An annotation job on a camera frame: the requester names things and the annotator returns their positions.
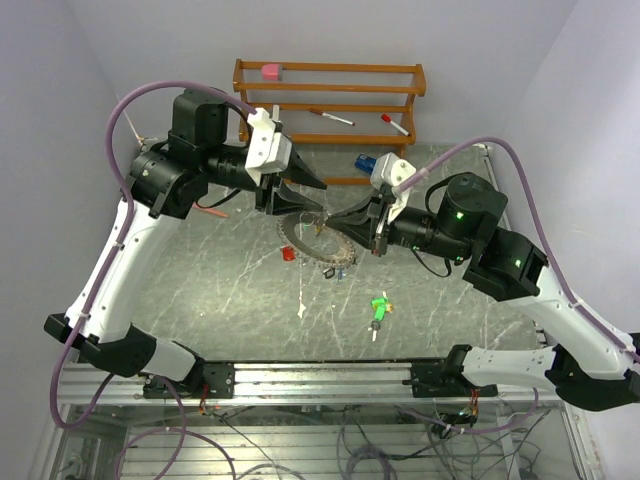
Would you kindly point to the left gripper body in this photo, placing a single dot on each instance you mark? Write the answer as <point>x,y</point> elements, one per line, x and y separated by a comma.
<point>265,192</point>

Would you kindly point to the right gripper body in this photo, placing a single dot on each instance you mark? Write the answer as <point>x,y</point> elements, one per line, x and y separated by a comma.
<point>380,223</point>

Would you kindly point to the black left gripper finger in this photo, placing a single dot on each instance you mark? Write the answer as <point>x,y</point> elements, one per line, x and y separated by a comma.
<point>286,201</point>
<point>300,173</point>

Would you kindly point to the metal key ring disc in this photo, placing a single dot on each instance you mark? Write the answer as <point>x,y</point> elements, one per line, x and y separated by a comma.
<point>331,249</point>

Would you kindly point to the red key tag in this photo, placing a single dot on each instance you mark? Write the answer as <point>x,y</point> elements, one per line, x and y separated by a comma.
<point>288,253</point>

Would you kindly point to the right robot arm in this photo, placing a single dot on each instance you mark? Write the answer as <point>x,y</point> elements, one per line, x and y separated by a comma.
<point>583,367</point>

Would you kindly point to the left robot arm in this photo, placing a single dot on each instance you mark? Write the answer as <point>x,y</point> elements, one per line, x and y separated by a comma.
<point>213,140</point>

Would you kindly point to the red pencil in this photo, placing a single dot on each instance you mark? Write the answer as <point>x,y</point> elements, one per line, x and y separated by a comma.
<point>212,211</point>

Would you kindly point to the blue stapler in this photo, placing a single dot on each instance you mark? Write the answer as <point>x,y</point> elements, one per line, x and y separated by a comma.
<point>365,163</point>

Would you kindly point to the red white marker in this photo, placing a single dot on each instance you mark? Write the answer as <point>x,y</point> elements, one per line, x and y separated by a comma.
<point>331,117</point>

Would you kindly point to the green tag key lower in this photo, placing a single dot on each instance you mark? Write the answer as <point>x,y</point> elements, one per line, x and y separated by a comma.
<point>376,324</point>

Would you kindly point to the green tag key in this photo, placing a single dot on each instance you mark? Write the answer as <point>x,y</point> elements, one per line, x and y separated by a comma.
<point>382,304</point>
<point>376,324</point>

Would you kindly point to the green tag key upper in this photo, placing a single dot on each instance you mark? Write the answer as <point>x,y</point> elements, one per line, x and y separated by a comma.
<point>382,304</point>

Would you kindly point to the red capped marker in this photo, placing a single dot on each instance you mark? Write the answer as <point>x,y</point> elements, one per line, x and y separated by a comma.
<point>387,119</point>

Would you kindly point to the pink eraser block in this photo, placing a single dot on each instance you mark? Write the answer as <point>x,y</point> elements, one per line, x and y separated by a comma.
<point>272,72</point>

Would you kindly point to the wooden shelf rack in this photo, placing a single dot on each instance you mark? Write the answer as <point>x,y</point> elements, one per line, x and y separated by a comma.
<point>355,91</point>

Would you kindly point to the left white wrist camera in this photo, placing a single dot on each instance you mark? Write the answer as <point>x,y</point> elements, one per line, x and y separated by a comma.
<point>269,149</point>

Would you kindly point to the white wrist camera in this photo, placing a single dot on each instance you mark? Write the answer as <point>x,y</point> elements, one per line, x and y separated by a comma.
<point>391,171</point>
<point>269,149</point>

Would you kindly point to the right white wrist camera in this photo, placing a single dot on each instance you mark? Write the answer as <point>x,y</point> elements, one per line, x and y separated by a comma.
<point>391,171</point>

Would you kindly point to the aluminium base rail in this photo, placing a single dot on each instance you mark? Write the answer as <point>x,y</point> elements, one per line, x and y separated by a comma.
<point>252,384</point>

